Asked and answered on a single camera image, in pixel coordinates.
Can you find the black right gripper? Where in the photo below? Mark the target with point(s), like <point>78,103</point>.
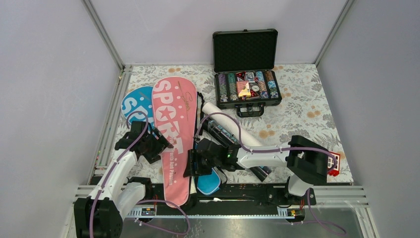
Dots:
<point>193,156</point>

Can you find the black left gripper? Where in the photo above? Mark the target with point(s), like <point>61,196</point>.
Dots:
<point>161,143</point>

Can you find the black shuttlecock tube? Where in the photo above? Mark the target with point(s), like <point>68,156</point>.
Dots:
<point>226,139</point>

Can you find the white cardboard tube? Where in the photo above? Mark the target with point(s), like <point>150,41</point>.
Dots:
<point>230,125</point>

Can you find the blue racket cover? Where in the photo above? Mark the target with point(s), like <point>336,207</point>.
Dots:
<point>137,106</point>

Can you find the pink racket cover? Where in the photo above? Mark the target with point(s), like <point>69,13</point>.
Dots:
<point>174,102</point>

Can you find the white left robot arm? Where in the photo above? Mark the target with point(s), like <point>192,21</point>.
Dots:
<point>101,213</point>

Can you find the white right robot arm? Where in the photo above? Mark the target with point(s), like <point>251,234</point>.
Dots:
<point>307,161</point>

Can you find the black poker chip case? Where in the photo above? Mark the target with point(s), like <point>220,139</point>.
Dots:
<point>243,64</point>

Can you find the red grid block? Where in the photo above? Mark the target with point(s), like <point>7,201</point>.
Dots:
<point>333,166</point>

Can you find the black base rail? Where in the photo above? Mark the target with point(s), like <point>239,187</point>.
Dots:
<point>233,199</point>

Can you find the aluminium slotted rail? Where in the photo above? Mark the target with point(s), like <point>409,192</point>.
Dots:
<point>146,212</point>

